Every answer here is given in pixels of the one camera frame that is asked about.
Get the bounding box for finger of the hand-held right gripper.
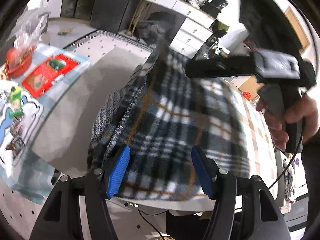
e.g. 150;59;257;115
185;55;255;80

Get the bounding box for white and blue cartoon mat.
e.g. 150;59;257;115
0;80;44;167

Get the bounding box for red flat box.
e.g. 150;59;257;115
22;54;80;99

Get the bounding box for black floor cable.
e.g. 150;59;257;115
137;209;175;240

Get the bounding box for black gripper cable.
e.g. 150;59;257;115
267;119;306;189

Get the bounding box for light crumpled clothes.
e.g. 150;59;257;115
282;155;297;206

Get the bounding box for wooden door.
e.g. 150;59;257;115
285;6;311;55

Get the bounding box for person's black trouser leg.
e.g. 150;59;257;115
165;211;213;240

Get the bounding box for clear plastic bag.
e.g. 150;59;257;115
14;7;50;55

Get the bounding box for white drawer desk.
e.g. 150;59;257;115
136;0;225;59

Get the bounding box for black bucket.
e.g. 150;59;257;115
207;0;229;12

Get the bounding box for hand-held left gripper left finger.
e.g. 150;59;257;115
30;145;131;240

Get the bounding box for person's right hand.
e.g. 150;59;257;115
256;97;320;152

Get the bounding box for green packet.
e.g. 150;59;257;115
9;86;25;117

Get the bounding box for white dotted mat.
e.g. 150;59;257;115
0;29;160;240

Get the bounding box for plaid fleece knit-trim jacket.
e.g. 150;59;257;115
87;39;250;202

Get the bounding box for red bowl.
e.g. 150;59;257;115
5;44;37;78

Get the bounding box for light blue cloth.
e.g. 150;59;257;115
0;42;92;204

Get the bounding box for dark glossy wardrobe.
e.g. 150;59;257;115
61;0;140;29

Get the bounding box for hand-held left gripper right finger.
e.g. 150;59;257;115
191;145;292;240

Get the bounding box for brown cardboard box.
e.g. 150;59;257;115
237;76;260;101

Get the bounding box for checkered bed sheet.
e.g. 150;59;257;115
225;79;278;205

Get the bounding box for gold metal stand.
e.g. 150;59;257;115
127;0;145;35

